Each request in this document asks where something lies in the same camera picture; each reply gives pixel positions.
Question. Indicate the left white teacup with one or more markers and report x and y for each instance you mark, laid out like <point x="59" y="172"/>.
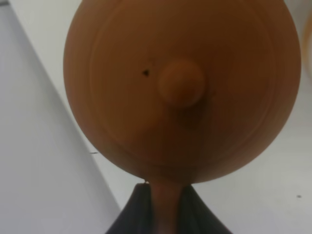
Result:
<point x="306" y="45"/>

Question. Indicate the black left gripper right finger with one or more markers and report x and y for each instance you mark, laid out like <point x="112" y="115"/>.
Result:
<point x="195" y="217"/>

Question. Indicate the brown clay teapot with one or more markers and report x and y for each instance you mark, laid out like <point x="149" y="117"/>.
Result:
<point x="179" y="92"/>

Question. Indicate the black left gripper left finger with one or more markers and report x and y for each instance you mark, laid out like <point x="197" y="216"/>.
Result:
<point x="137" y="215"/>

